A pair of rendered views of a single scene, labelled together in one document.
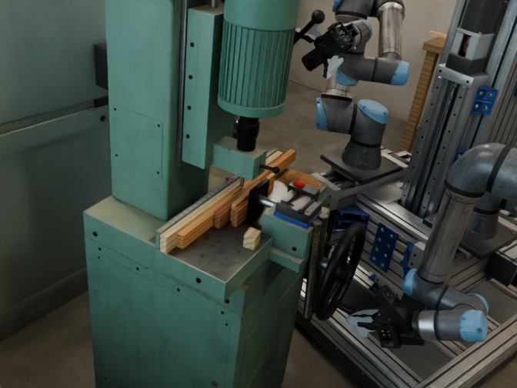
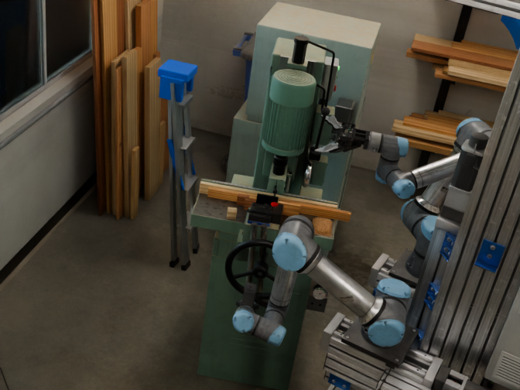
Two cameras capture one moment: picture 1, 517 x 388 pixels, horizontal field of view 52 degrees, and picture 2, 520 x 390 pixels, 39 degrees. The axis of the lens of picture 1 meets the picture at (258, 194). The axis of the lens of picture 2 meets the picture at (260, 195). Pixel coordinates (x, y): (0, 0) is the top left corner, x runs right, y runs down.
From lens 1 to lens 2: 2.51 m
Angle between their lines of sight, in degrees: 55
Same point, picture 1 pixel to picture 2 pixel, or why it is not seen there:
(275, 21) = (276, 97)
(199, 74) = not seen: hidden behind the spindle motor
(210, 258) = (207, 206)
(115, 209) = (245, 182)
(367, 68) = (384, 172)
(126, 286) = not seen: hidden behind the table
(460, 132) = (431, 265)
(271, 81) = (274, 131)
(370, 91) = not seen: outside the picture
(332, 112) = (408, 211)
